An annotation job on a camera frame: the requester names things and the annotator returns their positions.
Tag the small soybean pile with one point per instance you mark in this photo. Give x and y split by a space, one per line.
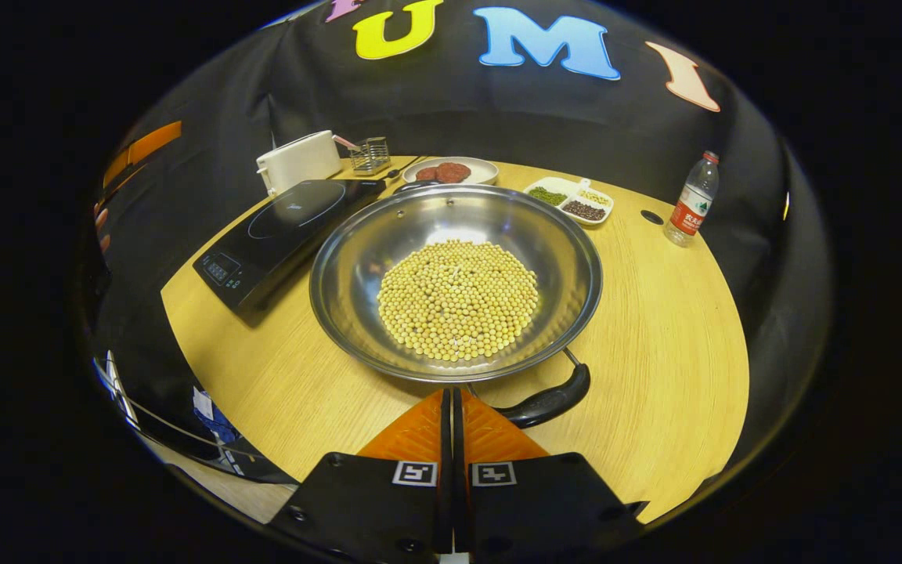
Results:
595 197

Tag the green mung bean pile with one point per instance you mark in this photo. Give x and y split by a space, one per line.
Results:
547 196

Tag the raw red meat slab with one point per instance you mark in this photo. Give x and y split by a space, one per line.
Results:
426 173
455 171

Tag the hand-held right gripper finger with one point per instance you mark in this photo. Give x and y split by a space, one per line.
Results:
446 454
459 470

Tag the dark red bean pile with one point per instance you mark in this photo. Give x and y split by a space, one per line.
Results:
583 211

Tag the white toaster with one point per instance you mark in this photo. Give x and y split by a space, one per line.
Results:
298 160

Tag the white round plate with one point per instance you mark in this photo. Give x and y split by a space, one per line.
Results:
486 168

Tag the large soybean heap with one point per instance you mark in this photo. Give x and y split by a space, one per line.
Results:
459 301

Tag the clear plastic water bottle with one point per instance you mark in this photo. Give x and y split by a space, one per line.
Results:
690 211

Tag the black induction cooktop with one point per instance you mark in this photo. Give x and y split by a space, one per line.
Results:
286 227

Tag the white divided dish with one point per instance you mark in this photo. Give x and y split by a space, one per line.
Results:
557 184

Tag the pink striped straw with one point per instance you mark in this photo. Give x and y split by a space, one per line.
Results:
344 142

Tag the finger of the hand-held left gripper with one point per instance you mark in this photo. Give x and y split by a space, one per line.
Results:
153 141

